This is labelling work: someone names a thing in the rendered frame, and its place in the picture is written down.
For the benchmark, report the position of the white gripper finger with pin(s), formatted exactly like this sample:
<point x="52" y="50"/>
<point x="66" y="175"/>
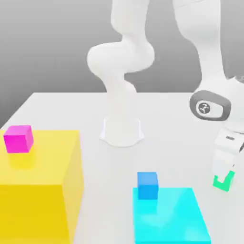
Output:
<point x="222" y="164"/>

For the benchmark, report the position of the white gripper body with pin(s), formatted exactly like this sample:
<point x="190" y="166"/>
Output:
<point x="226" y="143"/>

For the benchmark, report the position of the small green cube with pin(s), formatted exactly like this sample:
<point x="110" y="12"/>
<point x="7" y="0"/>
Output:
<point x="221" y="185"/>

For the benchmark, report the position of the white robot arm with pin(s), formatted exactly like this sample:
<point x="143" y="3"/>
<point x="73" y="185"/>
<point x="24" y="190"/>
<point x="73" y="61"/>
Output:
<point x="122" y="57"/>

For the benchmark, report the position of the small blue cube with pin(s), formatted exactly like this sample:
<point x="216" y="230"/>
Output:
<point x="147" y="186"/>

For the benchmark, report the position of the small magenta cube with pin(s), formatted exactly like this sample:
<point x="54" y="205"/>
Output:
<point x="17" y="141"/>

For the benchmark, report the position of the large cyan box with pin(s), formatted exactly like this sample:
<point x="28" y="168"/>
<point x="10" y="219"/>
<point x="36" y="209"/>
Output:
<point x="171" y="219"/>

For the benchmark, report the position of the large yellow box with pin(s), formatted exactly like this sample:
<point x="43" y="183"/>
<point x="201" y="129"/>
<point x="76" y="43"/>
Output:
<point x="36" y="200"/>

